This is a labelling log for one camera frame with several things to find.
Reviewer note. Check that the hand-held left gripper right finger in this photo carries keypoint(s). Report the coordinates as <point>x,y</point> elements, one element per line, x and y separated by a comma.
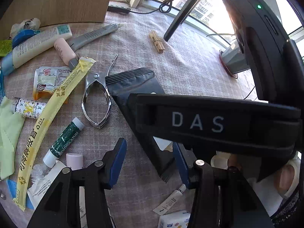
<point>178,158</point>

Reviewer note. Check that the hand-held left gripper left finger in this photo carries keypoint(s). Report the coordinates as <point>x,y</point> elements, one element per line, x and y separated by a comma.
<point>117,161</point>

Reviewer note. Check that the long yellow wrapper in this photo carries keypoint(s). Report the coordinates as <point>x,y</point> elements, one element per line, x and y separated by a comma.
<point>42,133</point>

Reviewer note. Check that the black zip pouch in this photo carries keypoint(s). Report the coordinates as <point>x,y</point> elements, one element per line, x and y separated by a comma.
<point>135,83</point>

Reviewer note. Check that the person's right hand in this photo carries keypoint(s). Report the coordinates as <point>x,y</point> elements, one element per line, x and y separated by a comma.
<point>287,178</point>

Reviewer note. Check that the small pink bottle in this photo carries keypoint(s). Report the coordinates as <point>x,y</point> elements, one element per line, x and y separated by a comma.
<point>74,160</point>

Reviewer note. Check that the small white tube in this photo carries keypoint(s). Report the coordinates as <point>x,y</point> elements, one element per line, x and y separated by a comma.
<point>167,203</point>

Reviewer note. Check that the white printed tube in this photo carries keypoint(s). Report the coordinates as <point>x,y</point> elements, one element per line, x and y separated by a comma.
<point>83,206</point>

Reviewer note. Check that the green lip balm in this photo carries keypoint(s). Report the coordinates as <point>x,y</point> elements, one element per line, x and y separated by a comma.
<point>65,139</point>

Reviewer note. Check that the white tissue packet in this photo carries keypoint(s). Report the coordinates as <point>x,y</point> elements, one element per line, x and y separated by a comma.
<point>173,220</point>

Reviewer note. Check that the potted plant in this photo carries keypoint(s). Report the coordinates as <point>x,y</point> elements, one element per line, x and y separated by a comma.
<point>234,58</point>

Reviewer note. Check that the white plastic sachet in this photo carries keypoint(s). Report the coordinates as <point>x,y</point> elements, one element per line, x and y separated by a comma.
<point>44,187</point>

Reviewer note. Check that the large metal clip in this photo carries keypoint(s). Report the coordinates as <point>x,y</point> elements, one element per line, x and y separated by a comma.
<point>93,82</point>

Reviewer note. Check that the white patterned lighter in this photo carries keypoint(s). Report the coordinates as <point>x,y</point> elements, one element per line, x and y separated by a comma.
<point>28,108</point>

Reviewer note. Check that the white orange creamer packet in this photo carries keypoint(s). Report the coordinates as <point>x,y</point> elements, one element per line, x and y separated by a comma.
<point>46,79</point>

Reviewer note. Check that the light green cloth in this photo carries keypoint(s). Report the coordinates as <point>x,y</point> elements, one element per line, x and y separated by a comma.
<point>9,135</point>

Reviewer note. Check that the wooden clothespin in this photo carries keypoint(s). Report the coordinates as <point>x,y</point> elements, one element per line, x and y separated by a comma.
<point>156,42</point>

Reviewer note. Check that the pink tube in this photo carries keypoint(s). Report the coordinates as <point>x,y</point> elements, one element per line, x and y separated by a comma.
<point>64,51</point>

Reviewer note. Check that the grey tube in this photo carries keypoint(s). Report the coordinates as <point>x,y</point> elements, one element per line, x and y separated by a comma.
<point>95,36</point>

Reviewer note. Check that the blue printed packet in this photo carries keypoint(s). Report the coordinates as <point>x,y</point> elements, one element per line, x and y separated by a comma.
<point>1,85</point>

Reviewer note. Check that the white tube blue cap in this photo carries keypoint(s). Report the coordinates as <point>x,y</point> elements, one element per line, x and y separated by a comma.
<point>38,45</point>

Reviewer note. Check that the white plastic bag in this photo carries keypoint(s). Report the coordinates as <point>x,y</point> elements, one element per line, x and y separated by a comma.
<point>23,25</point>

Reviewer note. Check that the plywood board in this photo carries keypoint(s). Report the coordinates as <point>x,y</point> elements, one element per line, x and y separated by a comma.
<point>59,2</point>

